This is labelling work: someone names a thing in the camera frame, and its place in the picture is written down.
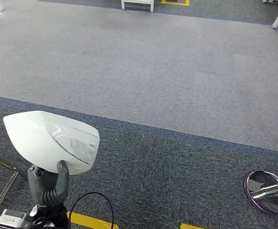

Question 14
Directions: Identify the stainless steel workbench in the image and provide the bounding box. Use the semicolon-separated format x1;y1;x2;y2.
0;150;20;226

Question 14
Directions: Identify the white bench frame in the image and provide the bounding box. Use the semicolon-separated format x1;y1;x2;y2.
120;0;155;14

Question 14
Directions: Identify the chrome stanchion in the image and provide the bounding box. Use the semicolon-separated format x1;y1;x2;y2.
244;170;278;216

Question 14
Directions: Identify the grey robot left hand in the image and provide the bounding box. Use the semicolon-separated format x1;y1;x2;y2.
28;160;69;203

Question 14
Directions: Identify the yellow floor tape strip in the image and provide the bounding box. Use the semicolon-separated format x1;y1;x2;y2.
179;222;208;229
159;0;191;7

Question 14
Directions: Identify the white car mirror housing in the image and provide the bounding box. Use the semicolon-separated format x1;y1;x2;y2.
3;110;100;176

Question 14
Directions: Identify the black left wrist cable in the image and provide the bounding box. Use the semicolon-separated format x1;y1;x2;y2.
67;192;115;229

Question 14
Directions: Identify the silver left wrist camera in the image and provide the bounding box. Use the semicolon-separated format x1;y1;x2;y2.
0;208;34;229

